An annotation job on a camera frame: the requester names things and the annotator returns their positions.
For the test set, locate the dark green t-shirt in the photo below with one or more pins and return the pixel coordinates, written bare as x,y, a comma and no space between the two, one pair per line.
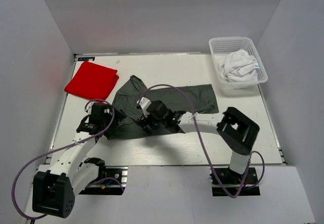
125,100

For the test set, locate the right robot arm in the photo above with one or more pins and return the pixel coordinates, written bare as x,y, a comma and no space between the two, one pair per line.
236,129

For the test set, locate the blue label sticker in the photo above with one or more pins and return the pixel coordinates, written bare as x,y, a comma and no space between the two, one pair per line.
90,59

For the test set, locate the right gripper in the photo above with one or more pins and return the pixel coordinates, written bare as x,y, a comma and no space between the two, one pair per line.
144,121

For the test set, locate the white plastic perforated basket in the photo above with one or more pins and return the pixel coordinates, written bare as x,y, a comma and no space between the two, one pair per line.
220,47

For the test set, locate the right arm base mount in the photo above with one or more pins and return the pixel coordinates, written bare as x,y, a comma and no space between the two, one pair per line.
232,181

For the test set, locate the white t-shirt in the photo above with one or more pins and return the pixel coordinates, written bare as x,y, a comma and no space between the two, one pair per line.
239,66

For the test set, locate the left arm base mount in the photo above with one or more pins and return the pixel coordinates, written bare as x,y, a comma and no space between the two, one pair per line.
102,179

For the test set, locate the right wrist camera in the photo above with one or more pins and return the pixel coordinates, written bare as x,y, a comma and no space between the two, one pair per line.
143,104

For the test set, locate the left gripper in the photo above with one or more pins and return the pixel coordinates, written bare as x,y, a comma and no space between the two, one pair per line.
109,115

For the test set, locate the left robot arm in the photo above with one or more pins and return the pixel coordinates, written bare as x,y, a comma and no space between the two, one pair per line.
55,190

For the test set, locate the folded red t-shirt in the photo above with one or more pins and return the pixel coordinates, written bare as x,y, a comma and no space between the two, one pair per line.
92,81

